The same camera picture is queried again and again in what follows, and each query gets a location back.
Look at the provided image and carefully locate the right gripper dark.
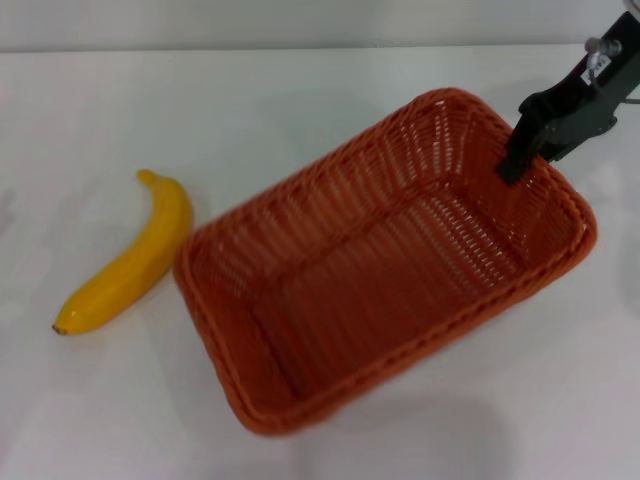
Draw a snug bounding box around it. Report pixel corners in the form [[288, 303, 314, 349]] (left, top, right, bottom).
[[496, 9, 640, 187]]

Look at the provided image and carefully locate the orange woven plastic basket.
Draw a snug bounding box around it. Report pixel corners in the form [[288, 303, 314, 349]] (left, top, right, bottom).
[[172, 87, 599, 440]]

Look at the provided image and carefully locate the yellow banana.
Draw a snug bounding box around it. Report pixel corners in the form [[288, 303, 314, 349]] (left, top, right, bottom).
[[51, 169, 194, 337]]

